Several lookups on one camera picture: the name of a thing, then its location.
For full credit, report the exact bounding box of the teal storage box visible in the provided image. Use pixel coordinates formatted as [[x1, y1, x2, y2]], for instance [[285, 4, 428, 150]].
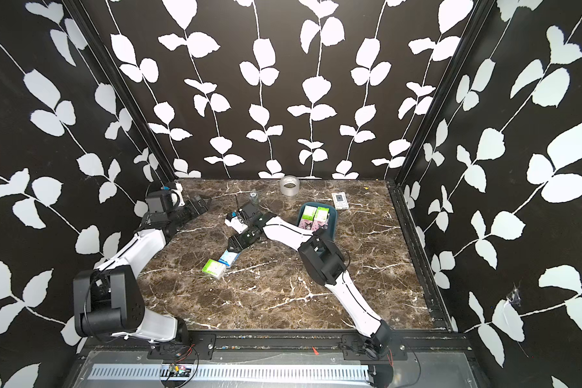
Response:
[[297, 202, 338, 241]]

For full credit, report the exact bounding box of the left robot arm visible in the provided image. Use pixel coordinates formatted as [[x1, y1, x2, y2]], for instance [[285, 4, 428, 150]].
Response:
[[73, 190, 211, 344]]

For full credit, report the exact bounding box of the green tissue pack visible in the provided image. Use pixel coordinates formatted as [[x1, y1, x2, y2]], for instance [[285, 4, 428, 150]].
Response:
[[302, 205, 317, 221], [201, 260, 227, 280], [314, 206, 330, 223]]

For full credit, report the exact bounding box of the small plastic bottle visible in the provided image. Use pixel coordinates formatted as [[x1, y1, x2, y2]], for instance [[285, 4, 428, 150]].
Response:
[[249, 191, 259, 205]]

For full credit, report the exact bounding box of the clear tape roll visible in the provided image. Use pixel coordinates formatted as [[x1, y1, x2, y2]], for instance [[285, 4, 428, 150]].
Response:
[[279, 176, 300, 197]]

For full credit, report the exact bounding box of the blue tissue pack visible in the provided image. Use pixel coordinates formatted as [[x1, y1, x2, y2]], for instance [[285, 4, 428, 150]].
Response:
[[218, 251, 239, 267]]

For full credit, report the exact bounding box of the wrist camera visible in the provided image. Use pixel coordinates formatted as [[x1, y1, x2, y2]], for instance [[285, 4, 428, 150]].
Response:
[[225, 202, 261, 234], [145, 182, 185, 213]]

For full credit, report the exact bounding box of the black front rail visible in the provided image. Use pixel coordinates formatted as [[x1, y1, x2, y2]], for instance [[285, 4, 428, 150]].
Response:
[[82, 329, 475, 364]]

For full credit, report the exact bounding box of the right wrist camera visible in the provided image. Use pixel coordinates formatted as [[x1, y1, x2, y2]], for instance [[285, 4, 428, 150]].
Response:
[[225, 202, 261, 234]]

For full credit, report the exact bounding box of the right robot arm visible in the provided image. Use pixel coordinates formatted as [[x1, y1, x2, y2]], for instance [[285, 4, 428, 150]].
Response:
[[225, 212, 392, 360]]

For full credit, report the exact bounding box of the white perforated strip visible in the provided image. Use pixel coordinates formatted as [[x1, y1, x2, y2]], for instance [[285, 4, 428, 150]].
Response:
[[86, 364, 371, 383]]

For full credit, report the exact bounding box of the small circuit board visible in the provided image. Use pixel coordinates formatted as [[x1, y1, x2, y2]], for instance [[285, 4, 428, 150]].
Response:
[[160, 365, 192, 380]]

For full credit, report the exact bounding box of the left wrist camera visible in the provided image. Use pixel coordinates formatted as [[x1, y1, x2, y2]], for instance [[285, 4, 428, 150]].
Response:
[[145, 182, 185, 213]]

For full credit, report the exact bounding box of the pink kuromi tissue pack top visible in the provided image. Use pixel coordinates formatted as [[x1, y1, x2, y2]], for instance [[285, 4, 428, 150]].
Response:
[[298, 218, 315, 231]]

